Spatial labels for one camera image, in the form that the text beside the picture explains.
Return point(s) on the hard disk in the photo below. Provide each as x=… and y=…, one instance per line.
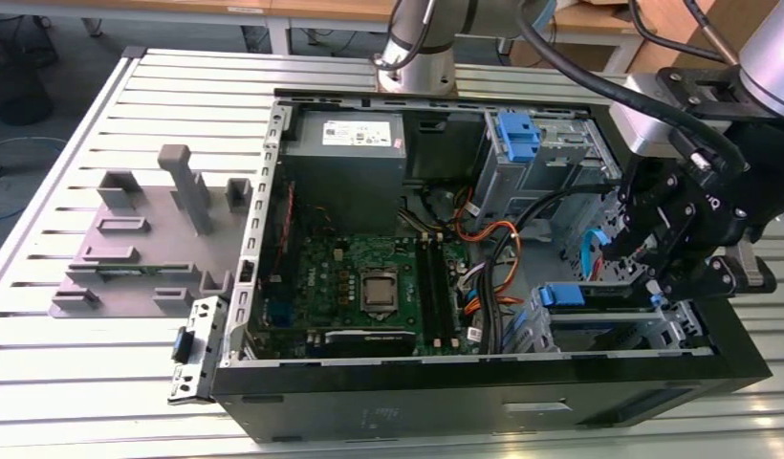
x=561, y=296

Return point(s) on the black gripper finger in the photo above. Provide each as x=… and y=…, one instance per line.
x=717, y=279
x=653, y=210

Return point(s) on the grey power supply unit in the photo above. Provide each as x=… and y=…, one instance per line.
x=347, y=191

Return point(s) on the black graphics card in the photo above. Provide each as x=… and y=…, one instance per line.
x=368, y=342

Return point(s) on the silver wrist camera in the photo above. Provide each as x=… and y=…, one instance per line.
x=646, y=136

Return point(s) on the silver CPU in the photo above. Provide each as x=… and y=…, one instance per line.
x=379, y=292

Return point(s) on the black PC case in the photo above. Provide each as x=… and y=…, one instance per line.
x=430, y=397

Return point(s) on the blue drive latch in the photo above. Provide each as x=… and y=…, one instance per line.
x=515, y=138

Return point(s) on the black RAM slot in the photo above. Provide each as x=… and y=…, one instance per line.
x=427, y=287
x=444, y=287

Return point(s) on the blue VGA port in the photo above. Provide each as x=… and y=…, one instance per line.
x=182, y=344

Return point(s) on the metal disk bay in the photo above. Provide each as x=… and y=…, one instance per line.
x=609, y=315

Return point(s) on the CPU socket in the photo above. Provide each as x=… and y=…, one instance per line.
x=380, y=312

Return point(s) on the blue expansion slot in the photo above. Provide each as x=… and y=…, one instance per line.
x=280, y=315

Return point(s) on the grey parts rack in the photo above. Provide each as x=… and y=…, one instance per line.
x=143, y=244

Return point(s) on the wooden cabinet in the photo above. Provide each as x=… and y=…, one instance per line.
x=726, y=19

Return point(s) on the black waste bin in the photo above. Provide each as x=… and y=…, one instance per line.
x=21, y=95

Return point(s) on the wooden desk white legs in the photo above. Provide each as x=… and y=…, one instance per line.
x=589, y=24

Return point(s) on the long wooden desk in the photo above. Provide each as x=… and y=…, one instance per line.
x=175, y=5

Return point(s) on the metal drive cage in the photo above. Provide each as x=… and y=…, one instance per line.
x=503, y=191

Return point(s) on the green motherboard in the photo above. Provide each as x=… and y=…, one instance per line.
x=327, y=258

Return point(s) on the green RAM stick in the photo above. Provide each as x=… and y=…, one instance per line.
x=127, y=271

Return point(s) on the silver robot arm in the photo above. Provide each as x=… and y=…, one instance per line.
x=416, y=72

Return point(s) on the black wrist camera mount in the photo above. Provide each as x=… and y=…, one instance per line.
x=685, y=83

